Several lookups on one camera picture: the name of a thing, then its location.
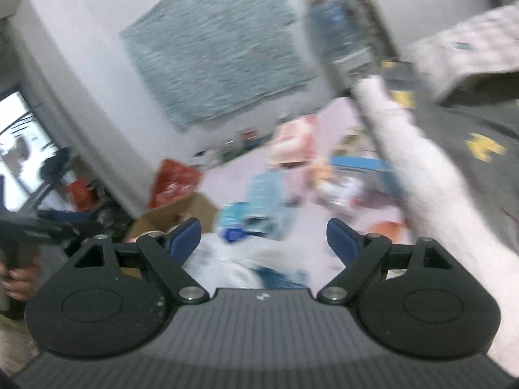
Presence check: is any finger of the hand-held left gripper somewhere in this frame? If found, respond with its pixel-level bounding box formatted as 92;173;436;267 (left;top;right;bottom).
38;210;105;246

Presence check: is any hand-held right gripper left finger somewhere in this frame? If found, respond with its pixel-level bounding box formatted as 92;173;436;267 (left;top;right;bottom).
67;218;210;304

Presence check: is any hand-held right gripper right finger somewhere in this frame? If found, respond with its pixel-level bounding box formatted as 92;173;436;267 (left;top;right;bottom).
316;218;453;304

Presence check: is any brown cardboard box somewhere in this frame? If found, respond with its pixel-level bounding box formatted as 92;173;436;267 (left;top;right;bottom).
125;192;222;280

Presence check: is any person's left hand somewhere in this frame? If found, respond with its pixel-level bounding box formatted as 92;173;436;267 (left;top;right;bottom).
0;260;42;301

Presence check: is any orange plastic bag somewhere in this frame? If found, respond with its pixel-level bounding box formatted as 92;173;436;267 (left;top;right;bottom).
66;177;99;212

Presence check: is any white plastic bag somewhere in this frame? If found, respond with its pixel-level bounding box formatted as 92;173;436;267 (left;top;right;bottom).
183;230;314;291

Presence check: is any blue and white tissue packet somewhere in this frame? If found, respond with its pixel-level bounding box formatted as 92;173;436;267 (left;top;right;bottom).
219;202;262;244

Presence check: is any red gift bag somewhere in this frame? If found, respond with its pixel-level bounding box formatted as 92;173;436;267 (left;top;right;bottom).
147;159;204;210

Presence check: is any teal and white box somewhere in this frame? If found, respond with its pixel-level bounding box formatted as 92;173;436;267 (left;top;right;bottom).
328;155;407;208

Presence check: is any window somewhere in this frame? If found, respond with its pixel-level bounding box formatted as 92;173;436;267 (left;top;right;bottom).
0;90;58;212

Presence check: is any blue checked towel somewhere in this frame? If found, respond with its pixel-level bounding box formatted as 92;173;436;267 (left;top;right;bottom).
247;171;286;217

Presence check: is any red and white wipes packet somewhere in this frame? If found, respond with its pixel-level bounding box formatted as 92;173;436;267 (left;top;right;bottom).
269;114;319;168

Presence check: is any white curtain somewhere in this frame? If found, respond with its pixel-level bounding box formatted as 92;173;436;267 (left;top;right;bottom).
0;0;143;216

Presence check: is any white water dispenser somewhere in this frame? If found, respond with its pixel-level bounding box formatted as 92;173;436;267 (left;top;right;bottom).
320;46;384;95

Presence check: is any blue water bottle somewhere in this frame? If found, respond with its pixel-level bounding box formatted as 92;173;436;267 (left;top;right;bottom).
303;0;374;69

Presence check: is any leaning framed board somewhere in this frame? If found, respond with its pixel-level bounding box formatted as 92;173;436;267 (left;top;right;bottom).
349;0;401;62

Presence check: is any checked grey pillow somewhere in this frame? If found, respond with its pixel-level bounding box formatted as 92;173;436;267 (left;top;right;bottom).
404;5;519;105

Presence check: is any floral teal wall cloth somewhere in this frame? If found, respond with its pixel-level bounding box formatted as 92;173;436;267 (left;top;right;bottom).
120;0;318;132

